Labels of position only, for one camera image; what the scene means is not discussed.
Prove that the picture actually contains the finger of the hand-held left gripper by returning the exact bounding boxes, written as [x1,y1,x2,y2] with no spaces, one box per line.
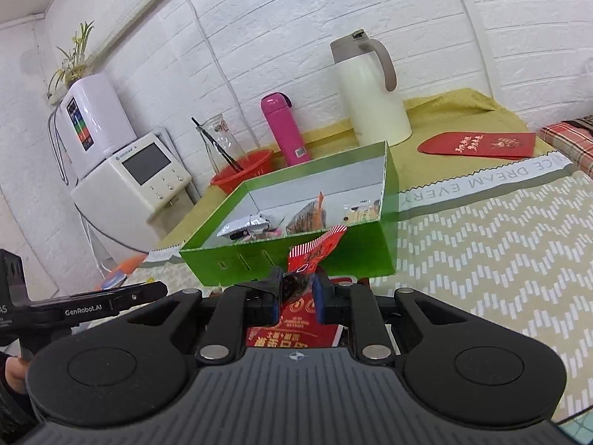
[132,280,169,309]

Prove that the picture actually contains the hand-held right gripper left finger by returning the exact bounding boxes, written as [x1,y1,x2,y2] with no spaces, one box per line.
[133,266,285,365]

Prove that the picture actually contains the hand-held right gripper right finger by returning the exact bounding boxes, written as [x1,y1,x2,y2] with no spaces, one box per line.
[312,271,470,365]

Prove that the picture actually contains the large red snack packet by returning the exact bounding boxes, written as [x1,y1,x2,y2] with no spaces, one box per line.
[245,277,346,349]

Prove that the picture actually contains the small red snack packet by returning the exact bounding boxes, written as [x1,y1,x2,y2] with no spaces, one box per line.
[284,224,348,300]

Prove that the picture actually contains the green cardboard box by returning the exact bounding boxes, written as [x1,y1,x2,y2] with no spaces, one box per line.
[178,141,400,288]

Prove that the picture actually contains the person's left hand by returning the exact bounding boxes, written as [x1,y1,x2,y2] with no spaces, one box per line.
[3,356,29,394]

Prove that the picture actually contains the orange blue plastic item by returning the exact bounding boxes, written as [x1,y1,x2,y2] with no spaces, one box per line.
[98,254,150,289]

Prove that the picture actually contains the brown orange snack packet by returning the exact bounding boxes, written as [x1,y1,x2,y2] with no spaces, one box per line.
[286,192,329,236]

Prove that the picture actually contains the silver snack packet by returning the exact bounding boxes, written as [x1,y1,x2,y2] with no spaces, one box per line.
[216,213,274,242]

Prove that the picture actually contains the cream snack packet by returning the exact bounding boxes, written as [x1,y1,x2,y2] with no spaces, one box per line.
[340,197,383,224]

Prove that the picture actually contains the beige appliance with screen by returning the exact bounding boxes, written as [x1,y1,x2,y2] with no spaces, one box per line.
[69,132,200,252]

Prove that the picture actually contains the red plastic basket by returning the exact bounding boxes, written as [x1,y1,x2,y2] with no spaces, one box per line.
[210,148,274,195]

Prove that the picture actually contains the glass pitcher with chopsticks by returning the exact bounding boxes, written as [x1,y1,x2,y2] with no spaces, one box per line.
[191,117,245,173]

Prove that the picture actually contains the pink thermos bottle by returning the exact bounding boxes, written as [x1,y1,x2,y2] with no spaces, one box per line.
[260,93,312,167]

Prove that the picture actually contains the beige chevron mat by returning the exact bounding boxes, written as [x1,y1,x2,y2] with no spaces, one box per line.
[104,162,593,427]

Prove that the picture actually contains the white water purifier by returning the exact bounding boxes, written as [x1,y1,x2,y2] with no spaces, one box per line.
[47,74,138,182]

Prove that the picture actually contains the cream thermal carafe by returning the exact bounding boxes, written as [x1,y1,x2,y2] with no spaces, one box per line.
[330,29,413,148]

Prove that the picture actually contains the red envelope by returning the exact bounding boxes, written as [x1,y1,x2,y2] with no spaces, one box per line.
[417,131,538,159]

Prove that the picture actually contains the yellow-green cloth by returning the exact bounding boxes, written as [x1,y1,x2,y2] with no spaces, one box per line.
[155,88,557,253]

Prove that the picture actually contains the potted green plant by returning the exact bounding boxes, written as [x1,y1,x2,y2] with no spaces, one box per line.
[47,21,96,99]

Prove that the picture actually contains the teal tiled mat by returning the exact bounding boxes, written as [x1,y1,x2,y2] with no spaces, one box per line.
[555,405,593,445]

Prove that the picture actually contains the red plaid cloth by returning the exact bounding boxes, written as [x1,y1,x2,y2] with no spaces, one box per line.
[536,113,593,178]

